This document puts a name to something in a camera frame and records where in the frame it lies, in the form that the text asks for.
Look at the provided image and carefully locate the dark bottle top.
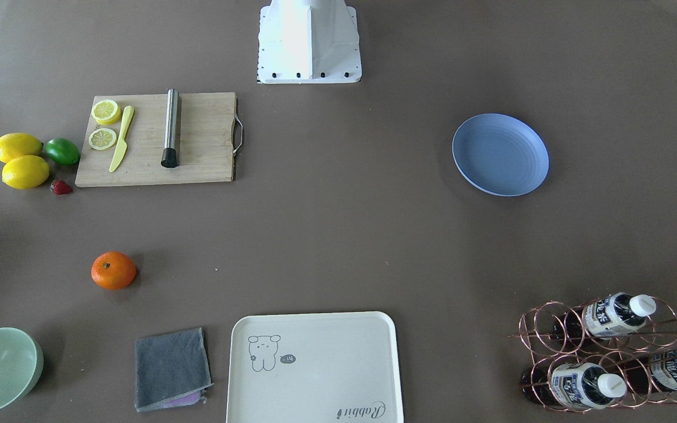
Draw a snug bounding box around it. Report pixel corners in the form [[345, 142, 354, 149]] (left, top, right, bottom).
[[549, 292, 658, 347]]

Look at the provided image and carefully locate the steel muddler black tip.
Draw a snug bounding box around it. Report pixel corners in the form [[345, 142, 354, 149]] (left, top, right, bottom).
[[160, 89, 181, 169]]

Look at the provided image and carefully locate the yellow lemon lower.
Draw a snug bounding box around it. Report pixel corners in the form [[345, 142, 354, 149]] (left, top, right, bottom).
[[2, 155, 49, 190]]

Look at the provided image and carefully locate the orange fruit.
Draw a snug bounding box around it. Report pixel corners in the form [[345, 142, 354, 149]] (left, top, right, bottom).
[[91, 251, 137, 291]]

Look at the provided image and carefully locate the yellow lemon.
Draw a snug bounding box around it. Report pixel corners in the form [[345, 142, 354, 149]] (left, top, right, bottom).
[[2, 155, 49, 190], [0, 132, 43, 163]]

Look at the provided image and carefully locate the dark bottle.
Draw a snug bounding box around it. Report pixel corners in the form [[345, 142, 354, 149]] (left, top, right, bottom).
[[620, 348, 677, 395], [521, 363, 628, 412], [549, 292, 658, 347]]

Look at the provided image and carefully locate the green lime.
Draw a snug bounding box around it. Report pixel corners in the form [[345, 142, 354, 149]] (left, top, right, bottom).
[[45, 137, 81, 166]]

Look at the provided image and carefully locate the red strawberry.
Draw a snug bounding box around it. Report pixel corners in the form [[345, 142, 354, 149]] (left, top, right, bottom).
[[49, 180, 73, 196]]

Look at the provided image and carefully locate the cream plastic tray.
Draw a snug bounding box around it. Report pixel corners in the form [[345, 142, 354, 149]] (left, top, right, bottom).
[[226, 311, 405, 422]]

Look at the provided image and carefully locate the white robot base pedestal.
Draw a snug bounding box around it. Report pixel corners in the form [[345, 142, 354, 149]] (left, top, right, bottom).
[[256, 1, 363, 84]]

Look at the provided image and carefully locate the copper wire bottle rack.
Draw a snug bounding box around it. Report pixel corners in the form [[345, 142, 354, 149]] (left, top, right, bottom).
[[518, 294, 677, 409]]

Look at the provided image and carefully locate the yellow lemon upper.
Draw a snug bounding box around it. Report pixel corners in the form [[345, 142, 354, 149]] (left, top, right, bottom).
[[0, 132, 43, 163]]

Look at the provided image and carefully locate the lemon slice lower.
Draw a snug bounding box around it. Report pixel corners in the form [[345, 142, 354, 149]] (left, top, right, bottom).
[[87, 127, 118, 151]]

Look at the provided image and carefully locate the lemon half upper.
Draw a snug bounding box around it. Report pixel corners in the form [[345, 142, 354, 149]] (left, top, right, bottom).
[[91, 99, 122, 125]]

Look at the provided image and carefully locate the blue plate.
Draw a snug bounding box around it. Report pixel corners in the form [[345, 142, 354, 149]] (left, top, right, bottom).
[[451, 113, 550, 196]]

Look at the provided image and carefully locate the yellow plastic knife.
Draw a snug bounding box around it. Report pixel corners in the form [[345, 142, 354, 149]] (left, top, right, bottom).
[[109, 105, 135, 172]]

